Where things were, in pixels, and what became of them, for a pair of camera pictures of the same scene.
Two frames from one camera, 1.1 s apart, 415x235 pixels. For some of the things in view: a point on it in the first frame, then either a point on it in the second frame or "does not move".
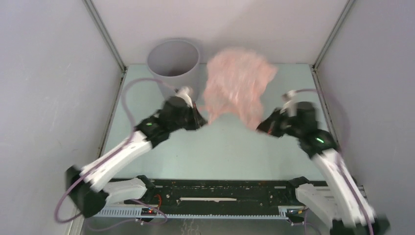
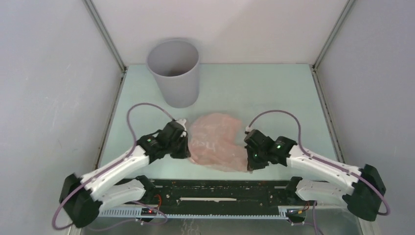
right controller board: x=295 y=212 does not move
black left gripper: x=198 y=121 -> x=185 y=151
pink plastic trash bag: x=235 y=84 -> x=217 y=140
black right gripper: x=267 y=126 -> x=252 y=163
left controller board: x=148 y=211 does not move
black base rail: x=216 y=193 does not move
